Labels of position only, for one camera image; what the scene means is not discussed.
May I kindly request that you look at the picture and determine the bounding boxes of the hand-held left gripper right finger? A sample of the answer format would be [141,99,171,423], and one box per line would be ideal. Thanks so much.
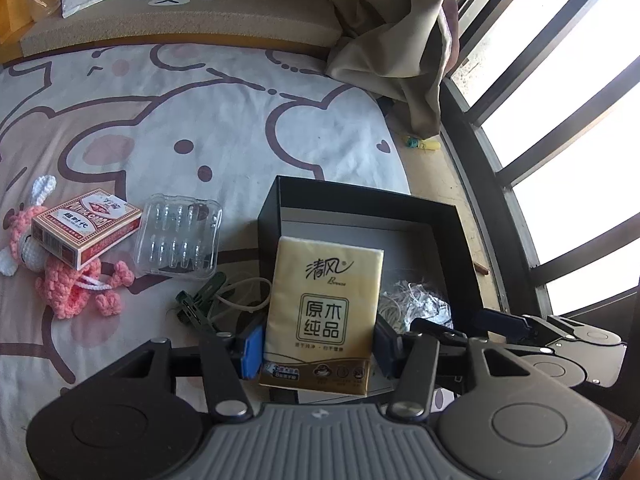
[374,320,537,421]

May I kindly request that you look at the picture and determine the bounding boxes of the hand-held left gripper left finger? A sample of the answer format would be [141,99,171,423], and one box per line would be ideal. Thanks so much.
[99,313,266,423]

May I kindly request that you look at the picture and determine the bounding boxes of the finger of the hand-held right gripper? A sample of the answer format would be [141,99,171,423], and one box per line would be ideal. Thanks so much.
[409,316,472,349]
[476,308,567,345]

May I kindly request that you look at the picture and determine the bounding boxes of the yellow tissue pack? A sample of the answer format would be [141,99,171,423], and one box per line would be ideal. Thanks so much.
[258,235,385,398]

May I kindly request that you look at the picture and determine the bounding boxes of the black box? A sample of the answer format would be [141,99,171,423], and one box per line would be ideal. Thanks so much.
[256,175,488,407]

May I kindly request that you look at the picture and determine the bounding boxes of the pink crochet doll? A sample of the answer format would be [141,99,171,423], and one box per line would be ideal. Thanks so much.
[0,175,136,321]

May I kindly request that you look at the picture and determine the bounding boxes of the red playing card box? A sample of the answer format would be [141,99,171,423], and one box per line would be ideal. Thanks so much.
[31,188,143,269]

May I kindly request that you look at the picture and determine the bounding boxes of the crumpled clear wrapper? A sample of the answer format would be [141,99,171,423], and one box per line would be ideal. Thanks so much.
[382,275,453,331]

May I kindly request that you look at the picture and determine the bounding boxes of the green plastic clip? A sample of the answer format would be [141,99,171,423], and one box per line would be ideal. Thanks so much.
[167,272,236,336]

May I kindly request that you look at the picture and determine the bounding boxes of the clear plastic tray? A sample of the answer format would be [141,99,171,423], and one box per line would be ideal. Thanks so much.
[134,192,223,278]

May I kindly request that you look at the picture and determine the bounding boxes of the black window bars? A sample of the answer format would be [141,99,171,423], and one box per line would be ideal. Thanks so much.
[440,0,640,321]

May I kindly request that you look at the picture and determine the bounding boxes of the printed bed sheet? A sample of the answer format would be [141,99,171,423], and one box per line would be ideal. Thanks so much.
[0,42,413,480]

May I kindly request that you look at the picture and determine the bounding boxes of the beige curtain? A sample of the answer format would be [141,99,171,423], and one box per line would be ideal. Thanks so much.
[317,0,468,138]

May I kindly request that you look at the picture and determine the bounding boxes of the beige bear face cushion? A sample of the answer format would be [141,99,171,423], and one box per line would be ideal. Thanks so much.
[20,0,343,56]

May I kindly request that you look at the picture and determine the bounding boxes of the wooden cabinet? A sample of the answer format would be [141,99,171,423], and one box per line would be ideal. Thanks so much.
[0,0,61,66]

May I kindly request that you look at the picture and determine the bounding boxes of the white cord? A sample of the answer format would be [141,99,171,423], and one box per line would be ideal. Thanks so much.
[210,280,273,321]

